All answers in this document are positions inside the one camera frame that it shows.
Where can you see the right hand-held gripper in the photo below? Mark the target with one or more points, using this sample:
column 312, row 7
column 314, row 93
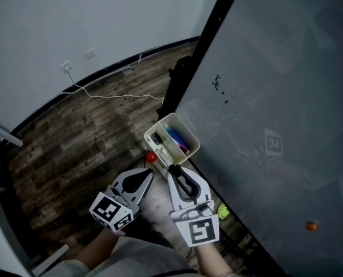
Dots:
column 201, row 231

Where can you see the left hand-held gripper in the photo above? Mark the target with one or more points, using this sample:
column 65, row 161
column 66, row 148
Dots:
column 108, row 209

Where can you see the person's right forearm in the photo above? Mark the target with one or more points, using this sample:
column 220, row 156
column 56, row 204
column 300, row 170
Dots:
column 212, row 258

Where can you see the person's left forearm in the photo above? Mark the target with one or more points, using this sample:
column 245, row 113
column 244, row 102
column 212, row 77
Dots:
column 96, row 250

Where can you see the black-framed whiteboard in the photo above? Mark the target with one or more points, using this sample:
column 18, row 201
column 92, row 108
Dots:
column 275, row 97

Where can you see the red round magnet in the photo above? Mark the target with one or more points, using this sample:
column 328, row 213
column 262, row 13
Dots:
column 151, row 157

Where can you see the green round magnet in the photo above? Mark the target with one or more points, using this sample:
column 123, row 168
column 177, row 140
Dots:
column 223, row 211

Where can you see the pink plastic item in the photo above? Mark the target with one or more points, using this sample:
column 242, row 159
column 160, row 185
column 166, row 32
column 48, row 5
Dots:
column 183, row 148

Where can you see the small black round object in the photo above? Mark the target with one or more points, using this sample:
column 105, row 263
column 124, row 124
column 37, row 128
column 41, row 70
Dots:
column 157, row 138

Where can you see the blue plastic item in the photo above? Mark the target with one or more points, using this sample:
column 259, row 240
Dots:
column 173, row 134

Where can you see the white plastic holder box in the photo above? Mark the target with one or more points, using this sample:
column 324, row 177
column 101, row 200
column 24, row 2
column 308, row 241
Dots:
column 178, row 123

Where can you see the person's light sweatshirt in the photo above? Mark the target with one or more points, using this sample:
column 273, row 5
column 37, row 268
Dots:
column 137, row 258

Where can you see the black stand clamp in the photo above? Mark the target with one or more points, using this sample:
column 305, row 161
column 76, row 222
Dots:
column 180, row 66

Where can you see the orange round magnet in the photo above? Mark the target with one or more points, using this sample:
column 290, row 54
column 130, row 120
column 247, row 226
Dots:
column 311, row 226

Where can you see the white shelf unit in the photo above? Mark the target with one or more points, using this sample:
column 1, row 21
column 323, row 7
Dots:
column 4, row 137

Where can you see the white wall socket with plug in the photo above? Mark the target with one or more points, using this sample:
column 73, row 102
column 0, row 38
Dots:
column 66, row 66

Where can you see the blank white wall plate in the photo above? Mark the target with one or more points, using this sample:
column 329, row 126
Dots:
column 89, row 53

